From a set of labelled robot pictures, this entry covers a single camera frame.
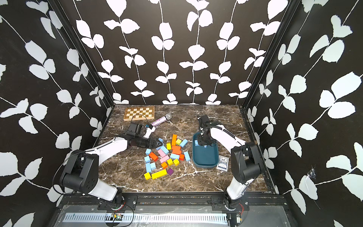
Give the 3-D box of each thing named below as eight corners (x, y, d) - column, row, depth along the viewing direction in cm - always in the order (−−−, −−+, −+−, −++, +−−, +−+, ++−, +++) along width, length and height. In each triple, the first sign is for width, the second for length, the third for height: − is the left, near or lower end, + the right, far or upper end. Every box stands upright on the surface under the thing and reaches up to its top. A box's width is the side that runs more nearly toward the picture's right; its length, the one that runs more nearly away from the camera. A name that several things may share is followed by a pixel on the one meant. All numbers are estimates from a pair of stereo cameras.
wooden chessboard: (122, 121, 111) (121, 119, 109) (127, 107, 120) (126, 105, 118) (153, 121, 111) (152, 119, 109) (155, 108, 120) (155, 106, 118)
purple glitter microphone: (154, 129, 107) (153, 125, 104) (152, 126, 109) (151, 123, 106) (172, 118, 114) (172, 115, 111) (170, 116, 116) (169, 113, 113)
